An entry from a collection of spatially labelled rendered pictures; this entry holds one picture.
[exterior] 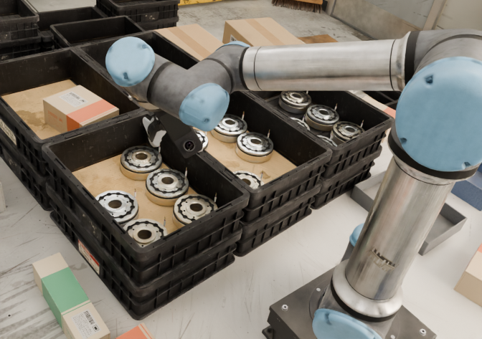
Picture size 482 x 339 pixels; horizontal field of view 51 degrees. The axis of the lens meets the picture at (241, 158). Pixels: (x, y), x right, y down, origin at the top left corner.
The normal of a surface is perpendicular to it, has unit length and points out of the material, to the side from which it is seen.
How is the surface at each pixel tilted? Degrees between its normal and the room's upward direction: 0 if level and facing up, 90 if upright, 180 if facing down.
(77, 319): 0
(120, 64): 43
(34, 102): 0
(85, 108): 0
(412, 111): 82
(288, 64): 67
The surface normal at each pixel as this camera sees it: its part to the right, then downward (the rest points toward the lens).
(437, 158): -0.43, 0.37
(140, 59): -0.13, -0.22
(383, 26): -0.78, 0.28
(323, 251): 0.15, -0.78
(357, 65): -0.49, 0.16
